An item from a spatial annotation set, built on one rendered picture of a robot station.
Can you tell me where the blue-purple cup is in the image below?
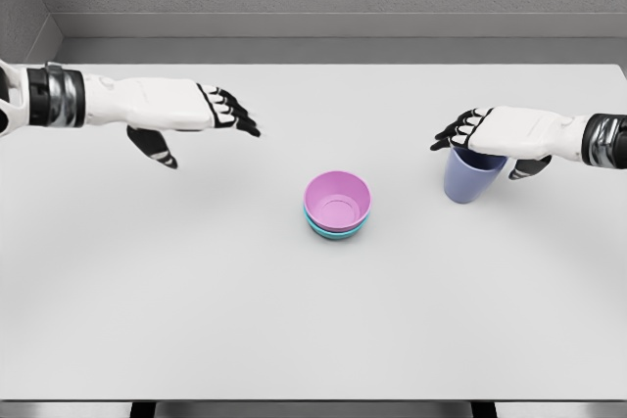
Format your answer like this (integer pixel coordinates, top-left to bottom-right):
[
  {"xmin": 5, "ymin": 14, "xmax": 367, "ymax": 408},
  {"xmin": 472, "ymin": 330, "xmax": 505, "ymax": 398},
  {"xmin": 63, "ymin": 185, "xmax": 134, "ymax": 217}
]
[{"xmin": 443, "ymin": 145, "xmax": 508, "ymax": 205}]

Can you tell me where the teal bowl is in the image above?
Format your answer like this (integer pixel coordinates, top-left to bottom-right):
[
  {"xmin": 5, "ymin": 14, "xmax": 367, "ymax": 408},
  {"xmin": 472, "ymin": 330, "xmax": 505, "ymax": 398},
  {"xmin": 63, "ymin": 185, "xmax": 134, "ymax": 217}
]
[{"xmin": 304, "ymin": 209, "xmax": 370, "ymax": 243}]

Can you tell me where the pink bowl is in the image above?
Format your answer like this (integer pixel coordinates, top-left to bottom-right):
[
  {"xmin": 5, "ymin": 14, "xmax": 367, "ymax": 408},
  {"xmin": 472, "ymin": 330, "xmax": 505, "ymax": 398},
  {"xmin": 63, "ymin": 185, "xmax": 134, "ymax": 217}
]
[{"xmin": 303, "ymin": 170, "xmax": 373, "ymax": 233}]

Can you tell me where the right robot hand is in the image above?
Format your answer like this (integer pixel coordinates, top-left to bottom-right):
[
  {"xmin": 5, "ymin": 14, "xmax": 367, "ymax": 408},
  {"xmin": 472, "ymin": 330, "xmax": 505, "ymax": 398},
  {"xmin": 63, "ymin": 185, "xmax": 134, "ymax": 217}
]
[{"xmin": 429, "ymin": 105, "xmax": 562, "ymax": 181}]

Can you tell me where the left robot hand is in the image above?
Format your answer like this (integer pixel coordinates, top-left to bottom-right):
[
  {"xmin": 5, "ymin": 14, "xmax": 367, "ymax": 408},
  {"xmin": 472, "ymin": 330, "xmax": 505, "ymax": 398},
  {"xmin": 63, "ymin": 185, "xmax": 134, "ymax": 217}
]
[{"xmin": 124, "ymin": 77, "xmax": 262, "ymax": 170}]

